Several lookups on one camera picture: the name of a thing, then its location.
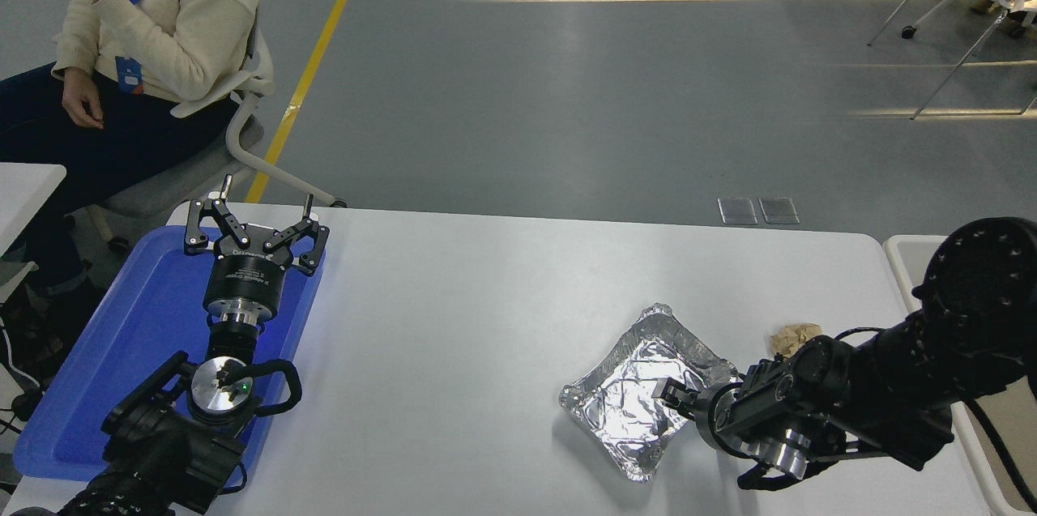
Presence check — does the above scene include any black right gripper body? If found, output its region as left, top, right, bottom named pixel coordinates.
left=693, top=382, right=735, bottom=457

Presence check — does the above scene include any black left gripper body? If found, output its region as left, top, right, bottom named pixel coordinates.
left=203, top=223, right=294, bottom=305

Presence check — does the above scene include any silver foil tray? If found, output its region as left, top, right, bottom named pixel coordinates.
left=558, top=303, right=740, bottom=484

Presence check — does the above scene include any metal floor plate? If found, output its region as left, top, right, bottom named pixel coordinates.
left=718, top=198, right=758, bottom=225
left=759, top=197, right=800, bottom=225

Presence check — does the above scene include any person's left hand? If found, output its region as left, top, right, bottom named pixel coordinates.
left=61, top=68, right=105, bottom=130

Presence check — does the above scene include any white office chair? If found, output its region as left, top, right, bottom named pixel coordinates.
left=65, top=10, right=348, bottom=254

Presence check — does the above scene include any crumpled tan paper ball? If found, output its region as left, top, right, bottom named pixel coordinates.
left=768, top=322, right=823, bottom=360

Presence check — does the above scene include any blue plastic tray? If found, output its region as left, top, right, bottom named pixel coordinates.
left=12, top=224, right=327, bottom=493

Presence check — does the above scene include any small white side table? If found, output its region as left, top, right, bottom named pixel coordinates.
left=0, top=163, right=67, bottom=302

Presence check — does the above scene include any person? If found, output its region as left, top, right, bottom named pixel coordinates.
left=0, top=0, right=267, bottom=294

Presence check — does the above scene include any large pale bin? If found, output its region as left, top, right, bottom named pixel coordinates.
left=883, top=234, right=1037, bottom=516

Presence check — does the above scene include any blue lanyard with badge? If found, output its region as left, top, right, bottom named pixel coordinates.
left=115, top=0, right=169, bottom=94

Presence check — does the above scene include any white cable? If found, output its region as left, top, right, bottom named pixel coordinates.
left=0, top=320, right=41, bottom=395

